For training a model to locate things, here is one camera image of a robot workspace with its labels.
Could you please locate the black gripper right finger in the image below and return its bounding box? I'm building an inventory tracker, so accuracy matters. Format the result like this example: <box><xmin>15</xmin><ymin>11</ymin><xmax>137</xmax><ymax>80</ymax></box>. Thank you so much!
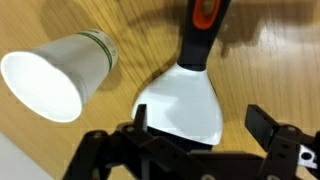
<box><xmin>245</xmin><ymin>104</ymin><xmax>320</xmax><ymax>180</ymax></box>

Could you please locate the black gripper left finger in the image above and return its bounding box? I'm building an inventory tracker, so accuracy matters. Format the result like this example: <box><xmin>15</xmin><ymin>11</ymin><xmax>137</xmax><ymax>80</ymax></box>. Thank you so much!
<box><xmin>62</xmin><ymin>104</ymin><xmax>214</xmax><ymax>180</ymax></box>

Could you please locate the white brush with black handle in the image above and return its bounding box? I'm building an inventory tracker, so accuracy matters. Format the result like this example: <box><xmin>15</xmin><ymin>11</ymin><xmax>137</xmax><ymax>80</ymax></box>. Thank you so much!
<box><xmin>133</xmin><ymin>0</ymin><xmax>231</xmax><ymax>151</ymax></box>

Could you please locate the white paper cup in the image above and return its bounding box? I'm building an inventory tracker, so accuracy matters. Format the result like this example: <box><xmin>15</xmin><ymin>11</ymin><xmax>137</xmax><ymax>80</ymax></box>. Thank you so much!
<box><xmin>1</xmin><ymin>29</ymin><xmax>118</xmax><ymax>123</ymax></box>

